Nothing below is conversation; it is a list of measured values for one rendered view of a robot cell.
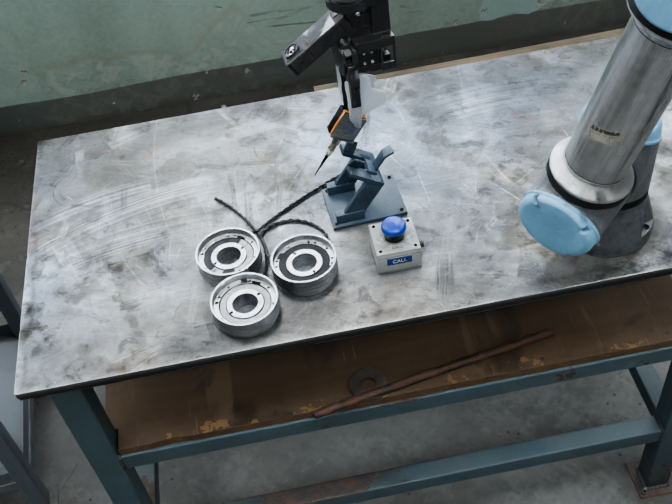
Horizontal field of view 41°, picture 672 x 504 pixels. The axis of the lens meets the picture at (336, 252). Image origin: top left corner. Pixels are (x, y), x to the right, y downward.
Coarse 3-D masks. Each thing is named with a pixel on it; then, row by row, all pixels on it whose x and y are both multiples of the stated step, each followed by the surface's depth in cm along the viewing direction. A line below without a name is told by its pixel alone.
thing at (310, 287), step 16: (288, 240) 144; (304, 240) 144; (320, 240) 144; (272, 256) 141; (304, 256) 143; (320, 256) 142; (336, 256) 140; (304, 272) 140; (336, 272) 141; (288, 288) 139; (304, 288) 138; (320, 288) 139
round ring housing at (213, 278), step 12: (228, 228) 146; (240, 228) 146; (204, 240) 145; (216, 240) 146; (252, 240) 146; (204, 252) 145; (216, 252) 144; (228, 252) 146; (240, 252) 144; (204, 264) 143; (216, 264) 143; (240, 264) 142; (252, 264) 141; (204, 276) 142; (216, 276) 140; (228, 276) 140
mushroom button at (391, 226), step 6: (390, 216) 140; (396, 216) 140; (384, 222) 139; (390, 222) 139; (396, 222) 139; (402, 222) 139; (384, 228) 139; (390, 228) 138; (396, 228) 138; (402, 228) 138; (390, 234) 138; (396, 234) 138
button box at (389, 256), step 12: (372, 228) 143; (408, 228) 142; (372, 240) 141; (384, 240) 141; (396, 240) 140; (408, 240) 140; (420, 240) 143; (384, 252) 139; (396, 252) 139; (408, 252) 139; (420, 252) 140; (384, 264) 140; (396, 264) 141; (408, 264) 141; (420, 264) 142
